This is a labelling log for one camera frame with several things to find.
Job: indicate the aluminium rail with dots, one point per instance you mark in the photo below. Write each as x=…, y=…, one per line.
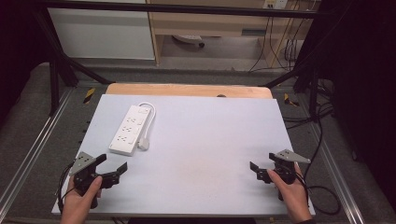
x=31, y=147
x=339, y=180

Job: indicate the white wall socket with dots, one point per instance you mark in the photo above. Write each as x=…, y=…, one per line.
x=275, y=3

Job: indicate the yellow black tape strip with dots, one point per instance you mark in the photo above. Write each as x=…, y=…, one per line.
x=89, y=95
x=290, y=100

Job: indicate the grey-white power strip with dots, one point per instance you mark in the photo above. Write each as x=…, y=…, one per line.
x=186, y=38

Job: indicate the light wooden desk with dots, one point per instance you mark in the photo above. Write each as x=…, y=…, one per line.
x=202, y=23

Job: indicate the light wooden board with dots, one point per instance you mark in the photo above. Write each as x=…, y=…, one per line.
x=186, y=90

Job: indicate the black metal stand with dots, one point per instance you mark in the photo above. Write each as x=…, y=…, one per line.
x=54, y=87
x=313, y=93

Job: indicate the black curtain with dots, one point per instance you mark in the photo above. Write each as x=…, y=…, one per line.
x=361, y=77
x=18, y=46

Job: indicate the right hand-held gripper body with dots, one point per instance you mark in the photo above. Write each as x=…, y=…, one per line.
x=285, y=169

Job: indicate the white power strip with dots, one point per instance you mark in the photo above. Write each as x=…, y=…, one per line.
x=129, y=130

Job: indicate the white cabinet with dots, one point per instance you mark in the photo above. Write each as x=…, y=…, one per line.
x=102, y=34

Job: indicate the person's right hand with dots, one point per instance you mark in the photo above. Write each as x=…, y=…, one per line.
x=289, y=194

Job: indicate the black metal crossbar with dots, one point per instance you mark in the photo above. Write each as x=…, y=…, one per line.
x=186, y=8

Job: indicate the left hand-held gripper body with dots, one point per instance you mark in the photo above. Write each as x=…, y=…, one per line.
x=82, y=161

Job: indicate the person's left hand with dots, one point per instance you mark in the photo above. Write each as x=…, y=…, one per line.
x=77, y=200

